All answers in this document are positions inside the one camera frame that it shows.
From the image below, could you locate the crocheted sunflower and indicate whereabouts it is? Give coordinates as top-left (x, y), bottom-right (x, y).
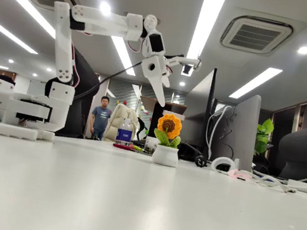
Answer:
top-left (148, 111), bottom-right (186, 168)

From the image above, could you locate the green potted plant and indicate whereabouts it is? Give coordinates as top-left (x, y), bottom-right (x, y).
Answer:
top-left (253, 116), bottom-right (277, 158)

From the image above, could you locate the beige padded jacket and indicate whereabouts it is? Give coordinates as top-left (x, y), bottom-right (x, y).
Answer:
top-left (103, 102), bottom-right (143, 147)

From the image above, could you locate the thin black monitor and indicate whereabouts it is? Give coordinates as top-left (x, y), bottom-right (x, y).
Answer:
top-left (197, 68), bottom-right (224, 158)

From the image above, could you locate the long ceiling strip light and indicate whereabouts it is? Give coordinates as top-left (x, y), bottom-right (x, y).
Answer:
top-left (180, 0), bottom-right (230, 82)

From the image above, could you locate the clear bottle blue label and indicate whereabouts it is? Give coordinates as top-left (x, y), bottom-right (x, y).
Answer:
top-left (114, 116), bottom-right (136, 148)

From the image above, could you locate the clear plastic container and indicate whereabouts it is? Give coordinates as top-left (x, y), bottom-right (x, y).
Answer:
top-left (143, 136), bottom-right (162, 156)

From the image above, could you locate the man in grey shirt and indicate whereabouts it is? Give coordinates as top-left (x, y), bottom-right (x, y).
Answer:
top-left (86, 94), bottom-right (115, 143)

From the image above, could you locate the grey-backed monitor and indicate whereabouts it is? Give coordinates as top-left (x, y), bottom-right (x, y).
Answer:
top-left (207, 88), bottom-right (265, 173)

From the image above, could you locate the white round device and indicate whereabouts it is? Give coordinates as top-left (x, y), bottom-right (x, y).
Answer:
top-left (209, 154), bottom-right (238, 175)

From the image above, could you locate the wrist camera on white mount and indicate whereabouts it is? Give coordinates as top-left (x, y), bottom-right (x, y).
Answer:
top-left (165, 52), bottom-right (203, 79)

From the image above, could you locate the black camera cable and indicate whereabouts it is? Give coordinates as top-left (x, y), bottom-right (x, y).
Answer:
top-left (72, 50), bottom-right (144, 111)

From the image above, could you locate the white cable behind monitor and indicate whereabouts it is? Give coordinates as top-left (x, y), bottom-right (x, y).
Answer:
top-left (201, 102), bottom-right (235, 164)

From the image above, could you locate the black power plug with cable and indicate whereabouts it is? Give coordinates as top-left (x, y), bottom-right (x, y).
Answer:
top-left (176, 141), bottom-right (212, 169)

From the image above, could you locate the white coiled cable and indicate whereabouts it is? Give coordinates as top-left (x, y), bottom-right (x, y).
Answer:
top-left (247, 170), bottom-right (300, 195)

